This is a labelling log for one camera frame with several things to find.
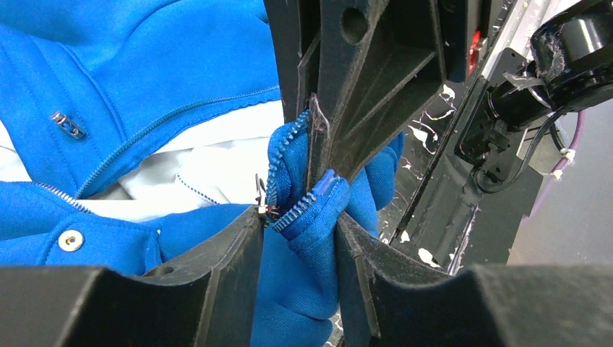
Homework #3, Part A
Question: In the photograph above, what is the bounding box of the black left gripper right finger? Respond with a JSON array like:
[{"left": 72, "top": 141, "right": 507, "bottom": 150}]
[{"left": 335, "top": 213, "right": 612, "bottom": 346}]

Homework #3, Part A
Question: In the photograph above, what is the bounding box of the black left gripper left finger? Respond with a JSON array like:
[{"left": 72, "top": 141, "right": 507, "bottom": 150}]
[{"left": 1, "top": 206, "right": 264, "bottom": 346}]

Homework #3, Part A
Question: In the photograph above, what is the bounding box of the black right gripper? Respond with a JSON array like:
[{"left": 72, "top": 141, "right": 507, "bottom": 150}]
[{"left": 306, "top": 0, "right": 502, "bottom": 189}]

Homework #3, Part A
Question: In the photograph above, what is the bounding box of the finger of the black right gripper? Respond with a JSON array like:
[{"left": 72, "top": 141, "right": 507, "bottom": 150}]
[{"left": 264, "top": 0, "right": 321, "bottom": 122}]

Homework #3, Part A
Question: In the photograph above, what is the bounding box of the blue zip jacket white lining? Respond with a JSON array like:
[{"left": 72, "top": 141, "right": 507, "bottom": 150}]
[{"left": 1, "top": 1, "right": 405, "bottom": 346}]

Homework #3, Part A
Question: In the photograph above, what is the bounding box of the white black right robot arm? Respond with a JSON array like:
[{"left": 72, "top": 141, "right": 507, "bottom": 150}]
[{"left": 265, "top": 1, "right": 612, "bottom": 194}]

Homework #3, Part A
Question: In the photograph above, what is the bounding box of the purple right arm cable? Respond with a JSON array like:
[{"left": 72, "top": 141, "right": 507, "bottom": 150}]
[{"left": 528, "top": 110, "right": 586, "bottom": 216}]

